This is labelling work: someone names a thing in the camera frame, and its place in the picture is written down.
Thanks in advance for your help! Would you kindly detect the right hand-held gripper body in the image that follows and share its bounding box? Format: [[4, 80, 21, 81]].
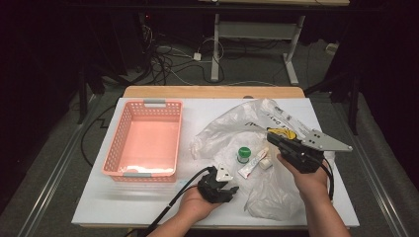
[[278, 128, 354, 175]]

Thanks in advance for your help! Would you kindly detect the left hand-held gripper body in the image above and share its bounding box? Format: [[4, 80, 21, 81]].
[[197, 163, 235, 204]]

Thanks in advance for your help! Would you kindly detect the white ointment tube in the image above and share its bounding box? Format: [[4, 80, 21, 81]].
[[237, 147, 271, 180]]

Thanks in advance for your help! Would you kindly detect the green-lid small jar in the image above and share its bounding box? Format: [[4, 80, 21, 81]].
[[236, 146, 252, 165]]

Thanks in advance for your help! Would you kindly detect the clear smiley-print plastic bag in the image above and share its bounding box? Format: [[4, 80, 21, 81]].
[[189, 98, 337, 221]]

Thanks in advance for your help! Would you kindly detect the pink perforated plastic basket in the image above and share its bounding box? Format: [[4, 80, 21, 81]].
[[101, 98, 184, 183]]

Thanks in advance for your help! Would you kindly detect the person's left hand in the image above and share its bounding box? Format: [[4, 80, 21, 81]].
[[177, 186, 225, 222]]

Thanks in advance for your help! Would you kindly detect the person's right hand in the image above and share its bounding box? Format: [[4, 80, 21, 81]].
[[276, 153, 330, 203]]

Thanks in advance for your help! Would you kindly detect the black metal stand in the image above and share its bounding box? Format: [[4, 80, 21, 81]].
[[304, 70, 360, 136], [77, 65, 107, 125]]

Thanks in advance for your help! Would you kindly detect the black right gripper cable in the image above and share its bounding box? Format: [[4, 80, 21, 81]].
[[320, 157, 335, 201]]

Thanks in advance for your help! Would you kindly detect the aluminium floor rail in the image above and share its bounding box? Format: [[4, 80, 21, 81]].
[[332, 98, 413, 237], [14, 95, 100, 237]]

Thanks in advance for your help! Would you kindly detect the grey metal frame desk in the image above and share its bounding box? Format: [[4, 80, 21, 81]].
[[197, 0, 351, 87]]

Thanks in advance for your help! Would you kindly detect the black floor cable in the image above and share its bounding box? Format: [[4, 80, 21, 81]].
[[80, 104, 117, 167]]

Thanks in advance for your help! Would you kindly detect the tangle of floor cables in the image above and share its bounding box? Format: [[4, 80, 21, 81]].
[[141, 23, 228, 87]]

